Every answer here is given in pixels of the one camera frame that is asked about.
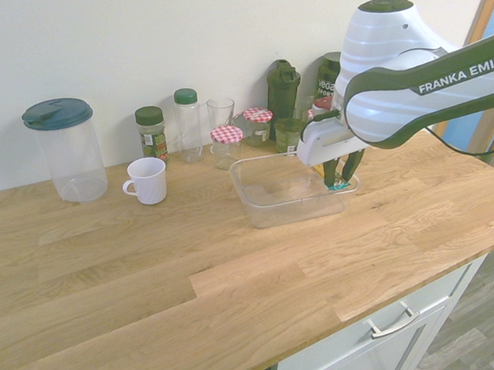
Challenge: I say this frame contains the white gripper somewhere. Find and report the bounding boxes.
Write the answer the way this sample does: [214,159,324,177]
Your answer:
[294,106,371,192]

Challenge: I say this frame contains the clear rectangular plastic container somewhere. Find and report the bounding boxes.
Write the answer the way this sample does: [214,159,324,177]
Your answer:
[224,148,363,239]

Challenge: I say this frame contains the dark Vega protein powder tub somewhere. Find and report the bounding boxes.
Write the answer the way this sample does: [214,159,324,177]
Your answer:
[315,50,342,103]

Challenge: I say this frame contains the green tinted glass beaker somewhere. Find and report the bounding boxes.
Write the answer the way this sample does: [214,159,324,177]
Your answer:
[271,116,309,158]

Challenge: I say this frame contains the narrow clear glass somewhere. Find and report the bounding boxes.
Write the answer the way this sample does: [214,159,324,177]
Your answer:
[294,94,316,123]

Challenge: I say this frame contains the dark green shaker bottle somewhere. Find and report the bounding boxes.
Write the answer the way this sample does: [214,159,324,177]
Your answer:
[261,57,303,143]

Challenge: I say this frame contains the tall clear drinking glass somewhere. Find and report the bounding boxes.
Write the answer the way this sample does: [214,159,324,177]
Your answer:
[203,96,237,138]

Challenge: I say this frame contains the clear bottle with green cap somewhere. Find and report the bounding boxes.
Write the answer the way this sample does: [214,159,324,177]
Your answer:
[166,86,210,165]

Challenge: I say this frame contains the spice jar with green lid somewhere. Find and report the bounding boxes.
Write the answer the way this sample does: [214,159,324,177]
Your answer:
[130,104,176,165]

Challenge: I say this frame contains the white plastic mug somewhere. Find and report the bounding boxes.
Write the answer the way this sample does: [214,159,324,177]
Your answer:
[120,154,171,208]

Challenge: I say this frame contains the clear pitcher with teal lid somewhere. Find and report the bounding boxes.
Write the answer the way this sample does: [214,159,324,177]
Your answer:
[13,93,117,206]

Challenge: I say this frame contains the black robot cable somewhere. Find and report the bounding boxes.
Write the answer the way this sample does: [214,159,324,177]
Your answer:
[422,122,494,158]

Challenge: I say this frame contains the silver drawer handle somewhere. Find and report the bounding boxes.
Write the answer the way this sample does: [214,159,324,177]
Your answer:
[365,304,421,344]

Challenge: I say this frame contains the white drawer with handle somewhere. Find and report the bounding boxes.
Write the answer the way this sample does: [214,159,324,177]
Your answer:
[274,232,489,370]

